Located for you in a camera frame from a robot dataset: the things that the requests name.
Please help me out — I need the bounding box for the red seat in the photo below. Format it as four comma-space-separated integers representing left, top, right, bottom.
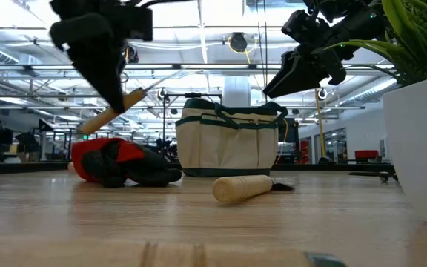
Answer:
354, 149, 380, 160

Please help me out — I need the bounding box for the metal weeder with wooden handle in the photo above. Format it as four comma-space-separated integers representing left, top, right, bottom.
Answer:
76, 70, 187, 136

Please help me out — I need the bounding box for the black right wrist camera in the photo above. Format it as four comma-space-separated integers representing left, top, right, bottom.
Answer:
281, 9, 322, 44

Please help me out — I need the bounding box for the black wheeled stand base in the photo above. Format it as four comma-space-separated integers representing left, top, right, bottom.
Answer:
348, 170, 400, 183

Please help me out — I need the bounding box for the metal trowel with wooden handle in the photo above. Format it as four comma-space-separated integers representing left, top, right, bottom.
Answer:
212, 174, 295, 204

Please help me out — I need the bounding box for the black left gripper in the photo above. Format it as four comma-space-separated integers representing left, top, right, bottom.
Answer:
49, 0, 140, 114

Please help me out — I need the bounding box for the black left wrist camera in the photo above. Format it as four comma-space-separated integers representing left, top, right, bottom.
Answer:
124, 7, 153, 42

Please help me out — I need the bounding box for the black ceiling cable reel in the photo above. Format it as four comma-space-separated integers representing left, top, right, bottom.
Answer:
124, 44, 139, 64
230, 31, 248, 53

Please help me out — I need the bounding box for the black metal table frame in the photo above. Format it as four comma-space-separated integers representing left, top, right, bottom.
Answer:
0, 161, 396, 177

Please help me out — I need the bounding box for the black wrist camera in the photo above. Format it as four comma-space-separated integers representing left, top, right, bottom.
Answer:
124, 7, 153, 42
281, 9, 322, 44

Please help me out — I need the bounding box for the green plant in white pot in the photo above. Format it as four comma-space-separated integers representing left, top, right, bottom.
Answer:
324, 0, 427, 228

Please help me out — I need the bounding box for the cream and green gardening bag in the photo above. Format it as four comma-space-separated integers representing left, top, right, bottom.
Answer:
175, 97, 290, 178

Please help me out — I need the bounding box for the red and black gardening glove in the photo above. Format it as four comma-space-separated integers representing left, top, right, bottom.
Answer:
70, 136, 183, 189

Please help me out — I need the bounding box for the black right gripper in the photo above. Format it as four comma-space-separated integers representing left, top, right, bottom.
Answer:
263, 36, 348, 99

